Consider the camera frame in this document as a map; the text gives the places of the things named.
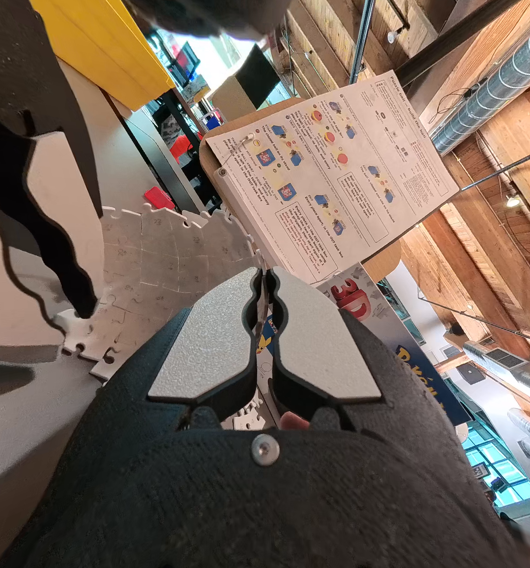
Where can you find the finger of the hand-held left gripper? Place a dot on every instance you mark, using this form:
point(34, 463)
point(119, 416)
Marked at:
point(70, 199)
point(7, 310)

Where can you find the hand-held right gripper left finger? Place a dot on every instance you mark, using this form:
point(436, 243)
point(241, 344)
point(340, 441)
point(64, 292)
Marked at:
point(203, 346)

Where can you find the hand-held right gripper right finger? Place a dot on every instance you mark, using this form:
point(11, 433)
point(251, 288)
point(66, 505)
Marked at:
point(322, 350)

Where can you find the white puzzle piece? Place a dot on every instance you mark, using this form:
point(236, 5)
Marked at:
point(87, 335)

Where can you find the partly built puzzle ball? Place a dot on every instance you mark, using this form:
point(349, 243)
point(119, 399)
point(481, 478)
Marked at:
point(172, 266)

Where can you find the blue puzzle box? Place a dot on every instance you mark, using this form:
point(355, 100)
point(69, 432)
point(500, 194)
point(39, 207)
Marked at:
point(380, 319)

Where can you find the pile of white puzzle pieces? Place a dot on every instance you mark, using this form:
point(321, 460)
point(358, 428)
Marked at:
point(247, 419)

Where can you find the person's right hand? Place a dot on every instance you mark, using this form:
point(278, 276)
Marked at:
point(294, 420)

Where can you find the yellow plastic bin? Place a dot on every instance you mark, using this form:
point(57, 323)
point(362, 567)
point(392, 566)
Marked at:
point(105, 44)

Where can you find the red plastic object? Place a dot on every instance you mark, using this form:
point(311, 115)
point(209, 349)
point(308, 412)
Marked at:
point(158, 198)

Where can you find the dark desk hatch panel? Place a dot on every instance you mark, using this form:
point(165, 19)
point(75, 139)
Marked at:
point(158, 159)

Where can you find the red rounded object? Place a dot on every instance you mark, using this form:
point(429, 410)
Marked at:
point(181, 146)

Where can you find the blue storage crate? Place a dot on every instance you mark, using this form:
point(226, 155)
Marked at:
point(212, 122)

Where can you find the laminated instruction sheet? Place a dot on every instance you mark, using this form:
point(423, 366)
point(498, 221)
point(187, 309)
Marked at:
point(336, 177)

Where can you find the brown cardboard panel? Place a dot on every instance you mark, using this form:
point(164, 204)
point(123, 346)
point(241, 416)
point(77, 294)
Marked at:
point(229, 100)

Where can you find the black display panel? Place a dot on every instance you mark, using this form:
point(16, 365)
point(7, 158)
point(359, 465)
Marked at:
point(258, 77)

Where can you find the ceiling spotlight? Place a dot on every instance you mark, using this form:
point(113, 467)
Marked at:
point(394, 35)
point(513, 201)

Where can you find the black wall speaker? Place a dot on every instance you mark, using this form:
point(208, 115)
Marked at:
point(471, 375)

